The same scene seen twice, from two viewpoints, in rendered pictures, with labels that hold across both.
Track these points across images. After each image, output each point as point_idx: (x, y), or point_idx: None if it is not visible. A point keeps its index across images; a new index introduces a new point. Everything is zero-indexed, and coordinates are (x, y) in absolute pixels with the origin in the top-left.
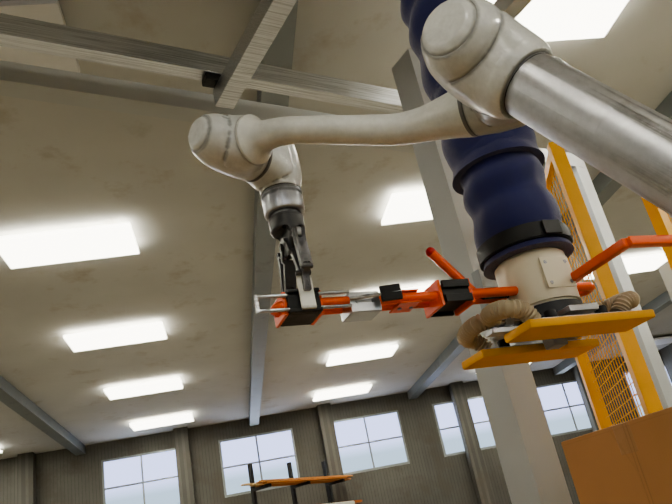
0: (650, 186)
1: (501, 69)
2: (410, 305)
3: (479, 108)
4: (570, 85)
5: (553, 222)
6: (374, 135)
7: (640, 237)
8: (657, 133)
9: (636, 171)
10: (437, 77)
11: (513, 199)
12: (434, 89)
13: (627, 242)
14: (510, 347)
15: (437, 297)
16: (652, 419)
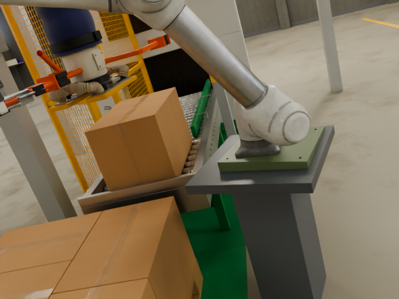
0: (227, 83)
1: (173, 14)
2: None
3: (149, 24)
4: (202, 31)
5: (98, 32)
6: (48, 3)
7: (144, 48)
8: (233, 63)
9: (224, 76)
10: (135, 7)
11: (77, 17)
12: None
13: (140, 51)
14: (76, 99)
15: (54, 84)
16: (133, 122)
